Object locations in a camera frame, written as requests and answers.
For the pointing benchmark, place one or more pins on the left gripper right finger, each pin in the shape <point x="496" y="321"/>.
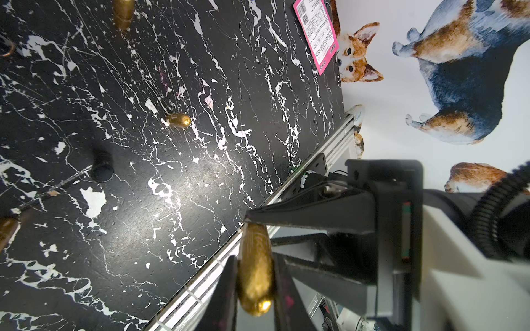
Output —
<point x="289" y="310"/>

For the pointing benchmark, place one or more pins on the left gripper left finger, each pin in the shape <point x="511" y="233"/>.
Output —
<point x="221" y="311"/>

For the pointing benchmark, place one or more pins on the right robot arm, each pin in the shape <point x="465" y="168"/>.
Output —
<point x="380" y="244"/>

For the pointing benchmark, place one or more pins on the black lipstick near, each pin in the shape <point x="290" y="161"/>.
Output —
<point x="102" y="169"/>

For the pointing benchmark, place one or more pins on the pink paper card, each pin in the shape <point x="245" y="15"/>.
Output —
<point x="318" y="30"/>

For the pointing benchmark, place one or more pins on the aluminium front rail frame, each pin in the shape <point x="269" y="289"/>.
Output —
<point x="184" y="310"/>

